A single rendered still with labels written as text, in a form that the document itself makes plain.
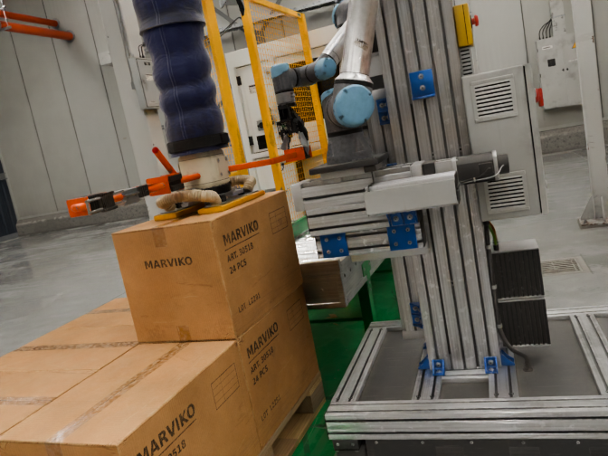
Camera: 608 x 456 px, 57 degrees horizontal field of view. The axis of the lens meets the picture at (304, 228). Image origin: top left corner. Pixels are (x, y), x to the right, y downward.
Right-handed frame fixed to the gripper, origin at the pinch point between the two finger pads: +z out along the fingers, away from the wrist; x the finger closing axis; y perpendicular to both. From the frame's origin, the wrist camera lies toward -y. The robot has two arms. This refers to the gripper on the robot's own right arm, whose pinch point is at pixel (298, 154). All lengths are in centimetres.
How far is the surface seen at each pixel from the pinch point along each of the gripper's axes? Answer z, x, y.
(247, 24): -82, -71, -128
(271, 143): -6, -70, -128
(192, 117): -20.1, -20.8, 38.5
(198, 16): -54, -15, 31
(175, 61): -39, -22, 39
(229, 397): 68, -8, 73
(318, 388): 99, -8, 6
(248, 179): 6.0, -16.1, 15.7
